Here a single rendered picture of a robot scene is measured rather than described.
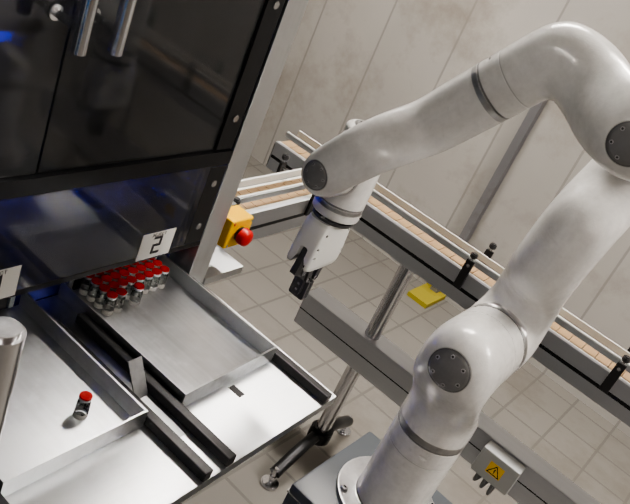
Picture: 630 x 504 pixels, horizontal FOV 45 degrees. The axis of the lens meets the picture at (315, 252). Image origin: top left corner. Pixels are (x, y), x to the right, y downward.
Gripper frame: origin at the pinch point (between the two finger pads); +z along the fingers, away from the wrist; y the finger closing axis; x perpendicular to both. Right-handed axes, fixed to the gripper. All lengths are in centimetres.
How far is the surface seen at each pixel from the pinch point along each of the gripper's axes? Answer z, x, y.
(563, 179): 24, -18, -245
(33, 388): 22.2, -17.4, 38.1
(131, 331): 22.1, -21.3, 14.2
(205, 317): 22.1, -18.0, -2.8
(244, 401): 22.3, 2.9, 7.6
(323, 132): 72, -146, -250
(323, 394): 20.4, 10.9, -6.3
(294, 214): 21, -39, -59
